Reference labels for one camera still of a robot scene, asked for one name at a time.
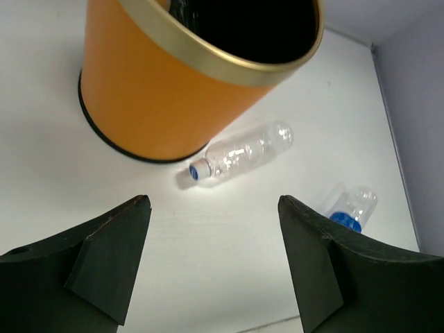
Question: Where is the blue label bottle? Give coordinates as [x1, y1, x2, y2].
[318, 182, 378, 233]

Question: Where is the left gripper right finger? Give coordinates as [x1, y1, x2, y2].
[278, 195, 443, 332]

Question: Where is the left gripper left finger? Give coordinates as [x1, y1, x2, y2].
[1, 195, 152, 332]

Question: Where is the clear unlabelled bottle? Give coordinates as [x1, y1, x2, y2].
[188, 121, 294, 187]

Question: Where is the aluminium rail at right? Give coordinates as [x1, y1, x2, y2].
[370, 43, 420, 250]

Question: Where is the orange cylindrical bin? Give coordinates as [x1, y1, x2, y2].
[78, 1, 324, 163]

